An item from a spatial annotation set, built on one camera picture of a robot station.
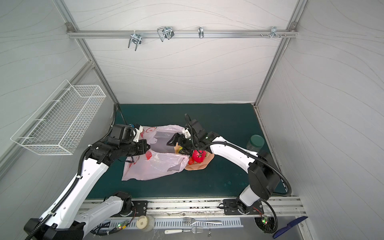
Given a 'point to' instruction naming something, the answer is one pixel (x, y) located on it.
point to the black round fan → (267, 225)
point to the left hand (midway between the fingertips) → (152, 144)
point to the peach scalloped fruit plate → (197, 166)
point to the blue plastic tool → (289, 225)
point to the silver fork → (191, 221)
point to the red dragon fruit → (199, 155)
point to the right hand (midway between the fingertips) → (173, 144)
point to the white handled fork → (194, 230)
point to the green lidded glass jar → (255, 143)
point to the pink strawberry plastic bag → (161, 158)
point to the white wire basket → (59, 124)
